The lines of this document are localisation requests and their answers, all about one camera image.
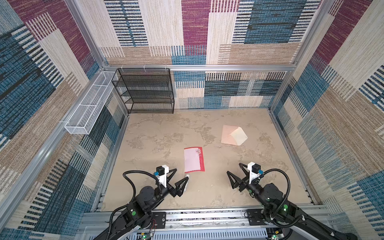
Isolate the pink red letter card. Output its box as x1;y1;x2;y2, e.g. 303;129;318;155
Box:
184;147;205;173

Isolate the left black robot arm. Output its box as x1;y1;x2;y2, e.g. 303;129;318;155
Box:
96;165;189;240

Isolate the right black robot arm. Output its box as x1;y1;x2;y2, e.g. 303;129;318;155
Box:
227;162;358;240

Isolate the pale pink open envelope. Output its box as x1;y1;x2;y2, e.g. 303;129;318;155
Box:
221;125;248;146

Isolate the white glue stick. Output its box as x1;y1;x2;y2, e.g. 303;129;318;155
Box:
184;174;190;192

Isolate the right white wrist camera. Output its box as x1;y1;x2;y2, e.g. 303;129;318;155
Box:
247;162;264;184

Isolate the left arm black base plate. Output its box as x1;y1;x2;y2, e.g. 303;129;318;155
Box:
137;212;167;229

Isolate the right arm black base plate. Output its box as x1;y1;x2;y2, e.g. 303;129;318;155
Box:
245;209;269;226

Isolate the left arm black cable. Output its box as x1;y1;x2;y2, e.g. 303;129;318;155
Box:
107;170;160;240

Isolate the aluminium mounting rail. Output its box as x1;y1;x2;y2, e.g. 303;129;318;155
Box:
78;205;331;240

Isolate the black wire mesh shelf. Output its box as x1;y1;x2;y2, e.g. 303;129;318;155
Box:
112;68;175;114

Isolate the white wire mesh basket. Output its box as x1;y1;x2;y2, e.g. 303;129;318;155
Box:
65;71;115;135

